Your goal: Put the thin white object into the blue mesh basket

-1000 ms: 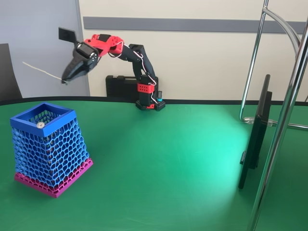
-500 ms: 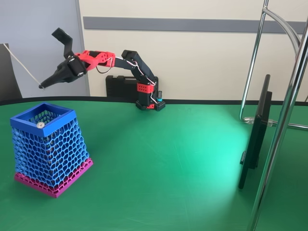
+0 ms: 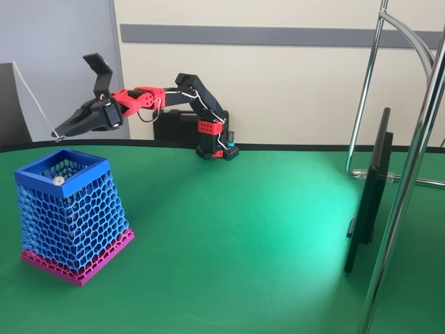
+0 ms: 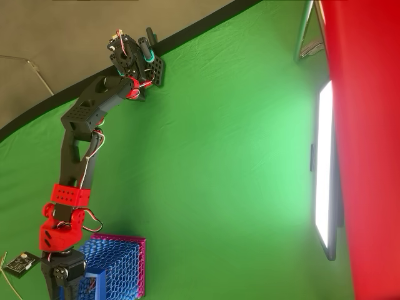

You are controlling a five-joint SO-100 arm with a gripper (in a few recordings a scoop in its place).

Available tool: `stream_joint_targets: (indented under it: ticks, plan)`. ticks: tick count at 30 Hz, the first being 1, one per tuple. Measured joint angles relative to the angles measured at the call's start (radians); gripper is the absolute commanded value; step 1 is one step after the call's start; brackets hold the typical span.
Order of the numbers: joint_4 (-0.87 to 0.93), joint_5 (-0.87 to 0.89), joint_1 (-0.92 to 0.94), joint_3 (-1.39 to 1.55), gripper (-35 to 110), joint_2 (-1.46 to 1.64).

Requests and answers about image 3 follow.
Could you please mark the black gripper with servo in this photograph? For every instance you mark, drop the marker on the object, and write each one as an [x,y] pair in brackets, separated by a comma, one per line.
[91,116]

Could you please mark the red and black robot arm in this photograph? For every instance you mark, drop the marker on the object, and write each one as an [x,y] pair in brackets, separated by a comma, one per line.
[205,101]

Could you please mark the blue and pink lattice basket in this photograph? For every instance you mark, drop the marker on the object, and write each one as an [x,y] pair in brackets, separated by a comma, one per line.
[83,179]

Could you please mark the black plastic case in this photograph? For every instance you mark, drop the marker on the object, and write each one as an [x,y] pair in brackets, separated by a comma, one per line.
[174,128]

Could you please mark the green cloth with black edge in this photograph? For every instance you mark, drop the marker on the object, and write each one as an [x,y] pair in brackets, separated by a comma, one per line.
[208,261]

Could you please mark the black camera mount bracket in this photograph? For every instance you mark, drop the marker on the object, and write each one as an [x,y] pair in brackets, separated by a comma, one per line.
[102,74]

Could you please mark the grey wall rail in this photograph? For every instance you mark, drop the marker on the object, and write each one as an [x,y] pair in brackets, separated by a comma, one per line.
[278,36]

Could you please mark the chrome tube frame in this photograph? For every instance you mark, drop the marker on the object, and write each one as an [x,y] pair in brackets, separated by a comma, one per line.
[396,215]

